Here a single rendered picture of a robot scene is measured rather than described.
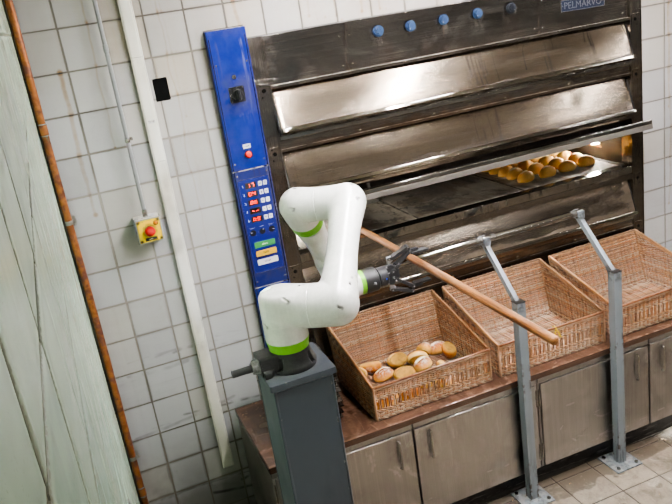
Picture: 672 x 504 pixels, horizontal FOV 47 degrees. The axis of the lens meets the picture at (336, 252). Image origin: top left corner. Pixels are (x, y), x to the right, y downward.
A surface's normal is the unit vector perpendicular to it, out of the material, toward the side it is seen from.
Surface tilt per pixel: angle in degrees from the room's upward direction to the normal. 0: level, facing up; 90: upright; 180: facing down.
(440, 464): 90
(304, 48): 90
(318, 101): 69
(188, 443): 90
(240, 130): 90
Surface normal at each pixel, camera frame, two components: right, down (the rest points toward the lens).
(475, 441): 0.36, 0.25
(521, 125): 0.29, -0.08
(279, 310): -0.17, 0.32
